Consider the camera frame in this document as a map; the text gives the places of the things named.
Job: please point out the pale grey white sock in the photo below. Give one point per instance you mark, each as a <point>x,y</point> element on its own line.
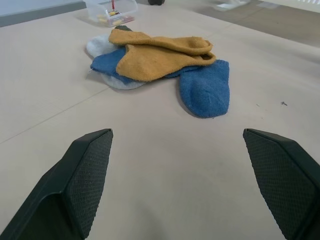
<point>98,45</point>

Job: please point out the dark green sock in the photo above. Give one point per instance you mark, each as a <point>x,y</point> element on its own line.
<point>124,28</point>

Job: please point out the blue sock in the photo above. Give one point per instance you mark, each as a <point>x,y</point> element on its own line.
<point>205,92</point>
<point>107,62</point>

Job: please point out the clear plastic small-parts box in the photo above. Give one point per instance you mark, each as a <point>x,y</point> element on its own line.
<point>92,12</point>

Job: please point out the small dark screw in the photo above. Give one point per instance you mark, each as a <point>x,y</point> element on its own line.
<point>283,102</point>

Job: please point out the grey window ledge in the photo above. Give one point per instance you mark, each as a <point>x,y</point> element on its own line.
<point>37,11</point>

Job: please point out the red pen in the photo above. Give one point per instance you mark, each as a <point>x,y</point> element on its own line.
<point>113,6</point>

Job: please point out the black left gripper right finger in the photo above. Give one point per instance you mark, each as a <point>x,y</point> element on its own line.
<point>282,175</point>

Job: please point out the mustard yellow sock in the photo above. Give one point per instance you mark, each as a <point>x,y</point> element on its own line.
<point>162,42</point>
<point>145,65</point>

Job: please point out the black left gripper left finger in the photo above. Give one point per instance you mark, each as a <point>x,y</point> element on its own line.
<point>75,180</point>

